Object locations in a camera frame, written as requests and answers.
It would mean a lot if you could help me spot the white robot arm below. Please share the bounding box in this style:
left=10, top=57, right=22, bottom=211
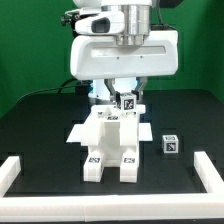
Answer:
left=70, top=0, right=178, bottom=101

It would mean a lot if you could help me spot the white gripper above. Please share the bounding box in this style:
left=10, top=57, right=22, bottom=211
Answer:
left=70, top=30, right=178, bottom=104

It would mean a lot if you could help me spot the white tagged cube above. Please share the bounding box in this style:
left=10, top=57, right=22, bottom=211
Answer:
left=120, top=93, right=136, bottom=111
left=162, top=135, right=179, bottom=154

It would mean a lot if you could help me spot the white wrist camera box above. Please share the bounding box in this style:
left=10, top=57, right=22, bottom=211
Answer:
left=75, top=11, right=125, bottom=35

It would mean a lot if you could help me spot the white chair seat part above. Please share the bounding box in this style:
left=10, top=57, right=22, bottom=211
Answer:
left=88, top=114, right=139, bottom=167

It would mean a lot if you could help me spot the black camera on stand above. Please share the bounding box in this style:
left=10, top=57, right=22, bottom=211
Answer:
left=61, top=8, right=100, bottom=26

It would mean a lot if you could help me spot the white U-shaped fence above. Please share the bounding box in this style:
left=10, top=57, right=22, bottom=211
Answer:
left=0, top=151, right=224, bottom=222

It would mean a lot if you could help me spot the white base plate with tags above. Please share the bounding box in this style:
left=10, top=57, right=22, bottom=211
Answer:
left=66, top=123, right=153, bottom=143

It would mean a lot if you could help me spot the black cable on table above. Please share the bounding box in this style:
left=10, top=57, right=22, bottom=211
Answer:
left=16, top=78, right=93, bottom=105

